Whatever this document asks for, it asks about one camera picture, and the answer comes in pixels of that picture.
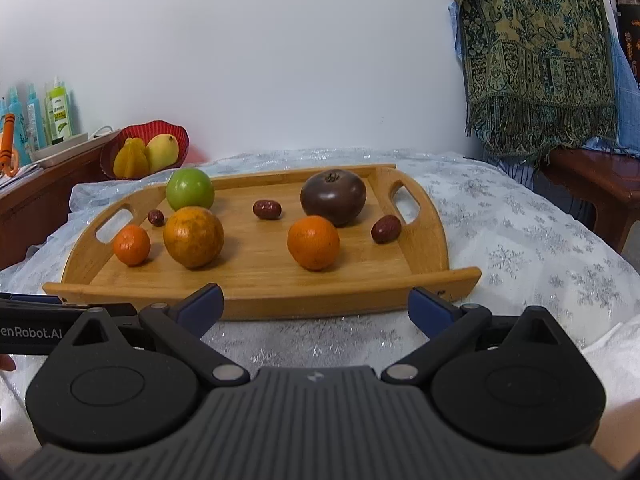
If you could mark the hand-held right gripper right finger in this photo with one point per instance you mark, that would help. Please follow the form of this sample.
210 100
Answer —
430 311

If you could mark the person's left hand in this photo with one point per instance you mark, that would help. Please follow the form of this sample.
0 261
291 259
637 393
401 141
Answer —
7 363

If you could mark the dark tall cabinet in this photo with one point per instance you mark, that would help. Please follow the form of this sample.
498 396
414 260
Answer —
630 35

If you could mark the light blue cloth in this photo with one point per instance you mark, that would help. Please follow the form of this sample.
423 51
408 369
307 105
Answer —
625 100

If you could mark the dark purple tomato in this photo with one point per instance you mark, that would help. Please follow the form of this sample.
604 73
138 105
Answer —
333 199

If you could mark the green label bottle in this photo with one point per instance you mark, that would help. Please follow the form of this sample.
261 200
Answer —
59 112

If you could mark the wooden serving tray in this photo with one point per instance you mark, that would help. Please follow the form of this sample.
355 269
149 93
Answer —
250 270

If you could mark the brown wooden cabinet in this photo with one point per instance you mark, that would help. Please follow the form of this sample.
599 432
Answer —
45 210

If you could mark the person's right forearm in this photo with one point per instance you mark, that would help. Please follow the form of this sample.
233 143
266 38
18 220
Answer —
622 435

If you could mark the dark wooden chair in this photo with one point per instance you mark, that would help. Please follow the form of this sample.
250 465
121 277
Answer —
595 180

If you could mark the orange hand tool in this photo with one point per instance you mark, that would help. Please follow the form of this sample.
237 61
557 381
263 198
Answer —
9 145

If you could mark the stack of papers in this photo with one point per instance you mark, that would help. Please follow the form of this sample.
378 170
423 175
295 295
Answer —
20 175

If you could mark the yellow starfruit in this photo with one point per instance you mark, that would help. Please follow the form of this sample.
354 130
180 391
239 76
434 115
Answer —
131 159

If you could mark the green patterned cloth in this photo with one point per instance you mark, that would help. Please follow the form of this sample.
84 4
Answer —
535 55

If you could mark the large mandarin orange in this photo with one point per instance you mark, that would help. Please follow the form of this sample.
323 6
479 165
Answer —
313 242

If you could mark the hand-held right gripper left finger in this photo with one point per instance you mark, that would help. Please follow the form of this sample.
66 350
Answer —
200 310

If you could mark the white rectangular tray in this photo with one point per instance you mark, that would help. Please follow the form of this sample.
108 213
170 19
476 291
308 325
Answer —
65 147

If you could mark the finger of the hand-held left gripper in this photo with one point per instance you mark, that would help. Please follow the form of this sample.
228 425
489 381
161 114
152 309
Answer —
122 317
35 301

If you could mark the teal spray bottle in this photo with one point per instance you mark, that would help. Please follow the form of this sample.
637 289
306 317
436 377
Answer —
15 120
34 117

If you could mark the yellow mango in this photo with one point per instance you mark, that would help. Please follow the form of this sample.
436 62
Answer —
162 152

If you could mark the white towel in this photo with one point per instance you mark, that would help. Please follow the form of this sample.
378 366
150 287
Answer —
615 365

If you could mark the small mandarin orange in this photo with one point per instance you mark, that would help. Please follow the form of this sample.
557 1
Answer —
131 246

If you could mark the red fruit bowl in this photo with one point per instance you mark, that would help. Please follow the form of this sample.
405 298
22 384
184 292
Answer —
107 155

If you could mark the round green fruit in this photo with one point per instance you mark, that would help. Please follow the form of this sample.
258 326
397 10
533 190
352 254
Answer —
190 190

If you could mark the large brownish orange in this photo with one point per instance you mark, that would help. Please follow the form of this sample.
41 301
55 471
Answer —
193 237

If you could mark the red date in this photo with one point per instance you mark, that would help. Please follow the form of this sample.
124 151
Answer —
156 218
266 209
385 229

